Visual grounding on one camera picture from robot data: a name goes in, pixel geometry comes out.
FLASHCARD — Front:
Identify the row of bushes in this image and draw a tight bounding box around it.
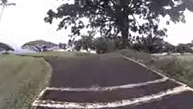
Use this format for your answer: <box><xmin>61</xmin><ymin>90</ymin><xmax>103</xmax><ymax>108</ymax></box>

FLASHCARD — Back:
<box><xmin>67</xmin><ymin>26</ymin><xmax>193</xmax><ymax>64</ymax></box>

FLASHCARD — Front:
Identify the dark asphalt path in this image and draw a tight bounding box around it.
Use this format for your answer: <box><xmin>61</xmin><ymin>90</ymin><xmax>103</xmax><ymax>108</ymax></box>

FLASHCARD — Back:
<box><xmin>18</xmin><ymin>43</ymin><xmax>193</xmax><ymax>109</ymax></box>

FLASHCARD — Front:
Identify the large dark tree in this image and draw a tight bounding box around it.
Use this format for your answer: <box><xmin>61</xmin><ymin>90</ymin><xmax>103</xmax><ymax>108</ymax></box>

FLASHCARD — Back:
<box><xmin>42</xmin><ymin>0</ymin><xmax>193</xmax><ymax>58</ymax></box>

